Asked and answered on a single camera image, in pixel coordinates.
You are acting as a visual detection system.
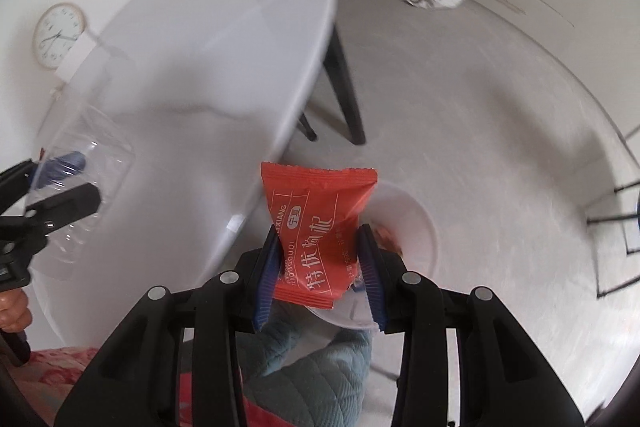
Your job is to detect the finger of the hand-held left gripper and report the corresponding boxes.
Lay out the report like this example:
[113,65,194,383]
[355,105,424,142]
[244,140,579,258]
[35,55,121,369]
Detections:
[25,183,101,228]
[0,151,88,210]

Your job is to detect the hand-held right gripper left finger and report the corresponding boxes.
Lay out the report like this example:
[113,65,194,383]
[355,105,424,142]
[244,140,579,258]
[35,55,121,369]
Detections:
[54,234,282,427]

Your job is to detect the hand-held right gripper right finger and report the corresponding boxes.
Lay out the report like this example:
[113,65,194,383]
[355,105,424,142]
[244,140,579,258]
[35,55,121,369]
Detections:
[356,224,586,427]

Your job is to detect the white bowl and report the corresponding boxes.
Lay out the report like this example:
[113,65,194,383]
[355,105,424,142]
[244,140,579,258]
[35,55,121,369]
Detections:
[300,184,440,333]

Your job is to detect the clear plastic wrapper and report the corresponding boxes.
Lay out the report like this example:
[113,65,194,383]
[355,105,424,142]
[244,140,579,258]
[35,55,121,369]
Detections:
[27,104,136,280]

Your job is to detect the red snack packet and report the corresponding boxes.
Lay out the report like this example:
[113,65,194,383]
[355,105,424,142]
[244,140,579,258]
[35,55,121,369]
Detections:
[260,161,379,310]

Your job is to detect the person's left hand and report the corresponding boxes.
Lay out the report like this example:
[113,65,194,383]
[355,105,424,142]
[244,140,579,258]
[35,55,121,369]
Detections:
[0,288,32,334]

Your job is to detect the teal quilted pants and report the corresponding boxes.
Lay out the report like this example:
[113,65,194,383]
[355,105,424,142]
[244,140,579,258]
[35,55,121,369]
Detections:
[240,302,373,427]

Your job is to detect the white round table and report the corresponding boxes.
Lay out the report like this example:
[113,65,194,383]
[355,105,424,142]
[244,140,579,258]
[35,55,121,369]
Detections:
[30,0,366,353]

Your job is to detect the round wall clock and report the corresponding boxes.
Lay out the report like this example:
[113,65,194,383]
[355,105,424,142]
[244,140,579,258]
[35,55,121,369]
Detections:
[32,3,87,71]

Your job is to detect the black wire rack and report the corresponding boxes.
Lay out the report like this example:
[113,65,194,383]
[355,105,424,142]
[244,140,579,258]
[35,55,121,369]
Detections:
[585,179,640,300]

